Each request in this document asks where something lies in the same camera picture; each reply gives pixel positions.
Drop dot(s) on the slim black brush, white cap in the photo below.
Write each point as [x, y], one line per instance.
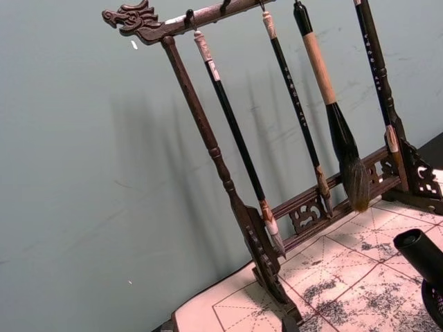
[235, 138]

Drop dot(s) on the carved dark wooden brush rack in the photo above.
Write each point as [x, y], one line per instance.
[194, 103]

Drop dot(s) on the slim black brush, brown tip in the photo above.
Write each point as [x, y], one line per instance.
[294, 100]

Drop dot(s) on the white gridded calligraphy practice cloth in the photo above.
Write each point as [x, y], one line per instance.
[346, 263]

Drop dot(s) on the slim black brush, white characters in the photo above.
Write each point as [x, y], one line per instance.
[371, 58]

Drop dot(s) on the black cylindrical tube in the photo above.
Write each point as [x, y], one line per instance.
[420, 249]

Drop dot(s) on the black round textured holder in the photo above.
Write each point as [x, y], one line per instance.
[434, 301]

